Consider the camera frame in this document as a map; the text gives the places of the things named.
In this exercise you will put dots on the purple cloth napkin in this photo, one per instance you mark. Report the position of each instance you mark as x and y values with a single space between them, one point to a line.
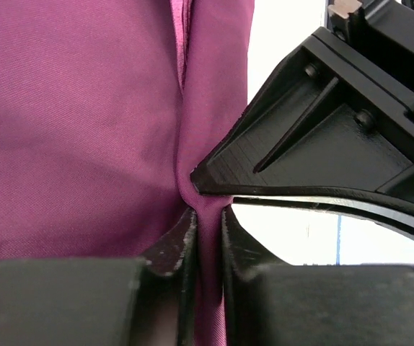
105 109

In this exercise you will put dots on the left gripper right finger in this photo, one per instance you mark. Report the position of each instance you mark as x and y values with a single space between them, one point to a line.
270 302

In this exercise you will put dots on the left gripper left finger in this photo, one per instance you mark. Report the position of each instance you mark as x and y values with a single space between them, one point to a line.
143 300

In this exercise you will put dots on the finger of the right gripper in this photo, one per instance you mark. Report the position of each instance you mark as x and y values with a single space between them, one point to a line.
280 139
391 212

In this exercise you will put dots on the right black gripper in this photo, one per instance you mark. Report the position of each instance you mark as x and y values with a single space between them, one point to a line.
401 54

